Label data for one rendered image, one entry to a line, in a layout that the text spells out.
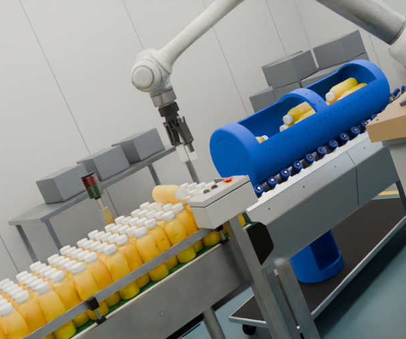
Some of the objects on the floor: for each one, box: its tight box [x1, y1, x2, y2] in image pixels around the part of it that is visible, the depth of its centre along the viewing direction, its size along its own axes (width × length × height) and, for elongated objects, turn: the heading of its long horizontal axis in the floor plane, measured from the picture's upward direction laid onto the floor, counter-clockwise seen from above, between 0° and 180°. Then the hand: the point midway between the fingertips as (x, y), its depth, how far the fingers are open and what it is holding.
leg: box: [276, 261, 320, 339], centre depth 223 cm, size 6×6×63 cm
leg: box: [263, 270, 302, 339], centre depth 235 cm, size 6×6×63 cm
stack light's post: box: [98, 207, 116, 227], centre depth 234 cm, size 4×4×110 cm
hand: (187, 154), depth 202 cm, fingers open, 6 cm apart
